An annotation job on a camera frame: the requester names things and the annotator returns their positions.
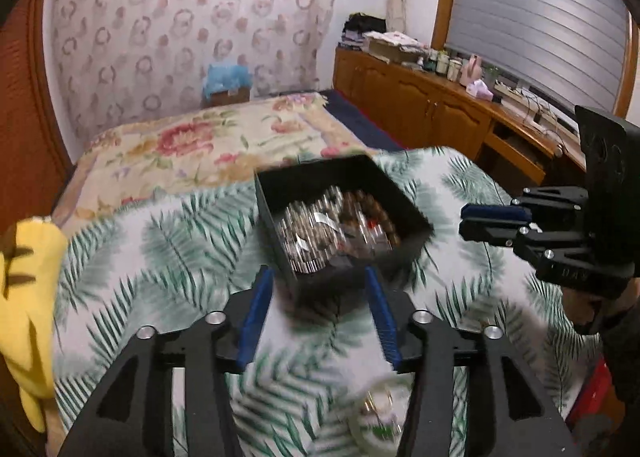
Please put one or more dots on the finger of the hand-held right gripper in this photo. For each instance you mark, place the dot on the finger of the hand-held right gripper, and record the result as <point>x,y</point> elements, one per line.
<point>500,232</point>
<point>495,212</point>

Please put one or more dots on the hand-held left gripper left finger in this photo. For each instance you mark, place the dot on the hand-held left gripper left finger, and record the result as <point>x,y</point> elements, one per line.
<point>255,317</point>

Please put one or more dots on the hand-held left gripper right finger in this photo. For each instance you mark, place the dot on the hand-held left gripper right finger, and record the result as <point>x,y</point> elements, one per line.
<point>382,322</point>

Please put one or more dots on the black square box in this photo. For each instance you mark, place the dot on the black square box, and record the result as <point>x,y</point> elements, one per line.
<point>400,237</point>

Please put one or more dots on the silver rhinestone bangle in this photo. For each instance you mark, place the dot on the silver rhinestone bangle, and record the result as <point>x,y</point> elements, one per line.
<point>300,242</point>

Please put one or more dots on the green jade bangle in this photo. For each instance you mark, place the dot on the green jade bangle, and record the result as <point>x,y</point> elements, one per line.
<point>357,429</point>

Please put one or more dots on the person's right hand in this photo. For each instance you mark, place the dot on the person's right hand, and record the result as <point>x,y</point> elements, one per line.
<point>582,309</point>

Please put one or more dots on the leaf-printed cloth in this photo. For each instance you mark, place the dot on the leaf-printed cloth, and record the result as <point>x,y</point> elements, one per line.
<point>165,257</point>

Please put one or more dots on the pink tissue box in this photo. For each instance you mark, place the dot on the pink tissue box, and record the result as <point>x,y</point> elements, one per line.
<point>481,89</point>

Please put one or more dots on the wooden cabinet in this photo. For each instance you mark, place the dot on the wooden cabinet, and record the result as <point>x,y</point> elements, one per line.
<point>410,97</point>

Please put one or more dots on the pink rabbit figure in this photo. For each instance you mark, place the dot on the pink rabbit figure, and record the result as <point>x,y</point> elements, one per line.
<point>472,69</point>

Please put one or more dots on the group of small bottles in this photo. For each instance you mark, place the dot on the group of small bottles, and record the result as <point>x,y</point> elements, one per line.
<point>442,64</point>

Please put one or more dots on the navy bed sheet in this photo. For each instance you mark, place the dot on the navy bed sheet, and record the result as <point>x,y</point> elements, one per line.
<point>360,117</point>

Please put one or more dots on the red object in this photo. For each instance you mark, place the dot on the red object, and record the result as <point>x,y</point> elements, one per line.
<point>597,392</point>

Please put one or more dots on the grey window blind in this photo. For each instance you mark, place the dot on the grey window blind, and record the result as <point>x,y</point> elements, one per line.
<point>535,12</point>

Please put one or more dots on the cardboard box with floral cloth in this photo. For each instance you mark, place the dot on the cardboard box with floral cloth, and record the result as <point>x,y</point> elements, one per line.
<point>392,46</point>

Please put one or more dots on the small brown cardboard box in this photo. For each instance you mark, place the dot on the small brown cardboard box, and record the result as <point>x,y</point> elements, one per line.
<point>230,97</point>

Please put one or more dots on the yellow plush toy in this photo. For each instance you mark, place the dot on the yellow plush toy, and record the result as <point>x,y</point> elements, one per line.
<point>30,312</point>

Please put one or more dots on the pile of folded clothes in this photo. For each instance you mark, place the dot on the pile of folded clothes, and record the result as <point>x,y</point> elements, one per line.
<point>362,29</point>

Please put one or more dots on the blue plastic bag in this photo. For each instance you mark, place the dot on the blue plastic bag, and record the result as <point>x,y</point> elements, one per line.
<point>227,74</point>

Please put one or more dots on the wooden louvered wardrobe door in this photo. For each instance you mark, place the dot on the wooden louvered wardrobe door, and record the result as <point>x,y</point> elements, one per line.
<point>25,112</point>

